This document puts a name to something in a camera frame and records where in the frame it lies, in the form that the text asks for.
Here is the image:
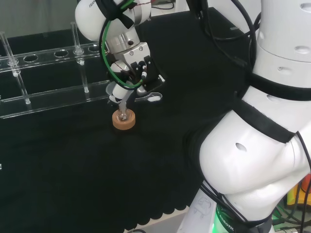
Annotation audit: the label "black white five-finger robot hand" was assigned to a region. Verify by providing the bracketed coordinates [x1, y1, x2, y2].
[105, 55, 153, 107]

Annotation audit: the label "small glass round-bottom flask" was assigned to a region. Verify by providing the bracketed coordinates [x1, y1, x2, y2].
[116, 109, 130, 122]

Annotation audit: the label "glass weighing funnel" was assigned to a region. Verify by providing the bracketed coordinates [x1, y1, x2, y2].
[135, 92, 163, 103]

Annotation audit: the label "clear acrylic funnel stand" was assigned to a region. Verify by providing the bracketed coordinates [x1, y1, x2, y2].
[0, 21, 118, 120]

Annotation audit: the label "black cloth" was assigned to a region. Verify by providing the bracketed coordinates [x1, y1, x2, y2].
[0, 6, 259, 232]

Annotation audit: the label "pale printed booklet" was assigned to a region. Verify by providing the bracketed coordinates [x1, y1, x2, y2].
[176, 188, 217, 233]

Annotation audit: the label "yellow stop button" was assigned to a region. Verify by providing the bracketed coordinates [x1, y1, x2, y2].
[286, 179, 311, 210]

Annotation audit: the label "cork ring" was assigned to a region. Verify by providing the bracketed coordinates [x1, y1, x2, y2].
[112, 109, 136, 131]

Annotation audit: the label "wrist camera with silver mount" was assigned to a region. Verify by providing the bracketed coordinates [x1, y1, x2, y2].
[122, 41, 167, 92]

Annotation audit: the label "black cable bundle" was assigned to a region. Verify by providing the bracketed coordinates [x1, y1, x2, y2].
[186, 0, 262, 67]

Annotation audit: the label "black cables under table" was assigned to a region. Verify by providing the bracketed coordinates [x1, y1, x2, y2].
[272, 184, 311, 233]

